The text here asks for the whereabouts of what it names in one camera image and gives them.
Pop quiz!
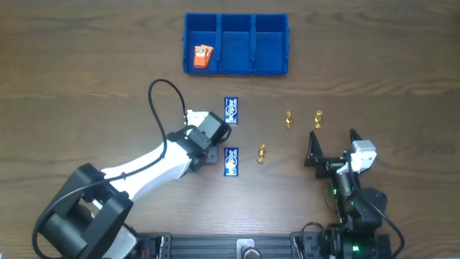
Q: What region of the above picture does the blue candy pack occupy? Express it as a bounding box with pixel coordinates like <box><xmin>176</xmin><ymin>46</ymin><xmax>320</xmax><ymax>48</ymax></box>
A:
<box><xmin>223</xmin><ymin>146</ymin><xmax>239</xmax><ymax>178</ymax></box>
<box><xmin>224</xmin><ymin>96</ymin><xmax>239</xmax><ymax>126</ymax></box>

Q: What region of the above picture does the black cable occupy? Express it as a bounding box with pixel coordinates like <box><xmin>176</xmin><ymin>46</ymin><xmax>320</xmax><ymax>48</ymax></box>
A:
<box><xmin>359</xmin><ymin>194</ymin><xmax>406</xmax><ymax>259</ymax></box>
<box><xmin>31</xmin><ymin>78</ymin><xmax>188</xmax><ymax>259</ymax></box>

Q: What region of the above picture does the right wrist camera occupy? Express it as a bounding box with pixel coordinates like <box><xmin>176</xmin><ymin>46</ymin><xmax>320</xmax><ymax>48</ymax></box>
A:
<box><xmin>345</xmin><ymin>140</ymin><xmax>378</xmax><ymax>174</ymax></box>

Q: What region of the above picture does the mounting rail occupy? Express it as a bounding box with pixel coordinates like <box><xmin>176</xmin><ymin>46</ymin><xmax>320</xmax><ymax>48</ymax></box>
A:
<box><xmin>136</xmin><ymin>232</ymin><xmax>391</xmax><ymax>259</ymax></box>

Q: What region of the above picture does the blue tray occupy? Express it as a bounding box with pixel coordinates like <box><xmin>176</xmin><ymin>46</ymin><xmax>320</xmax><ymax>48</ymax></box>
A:
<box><xmin>182</xmin><ymin>12</ymin><xmax>290</xmax><ymax>76</ymax></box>

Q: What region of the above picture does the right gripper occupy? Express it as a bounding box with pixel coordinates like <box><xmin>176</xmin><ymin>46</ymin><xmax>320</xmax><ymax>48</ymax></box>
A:
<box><xmin>304</xmin><ymin>128</ymin><xmax>364</xmax><ymax>179</ymax></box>

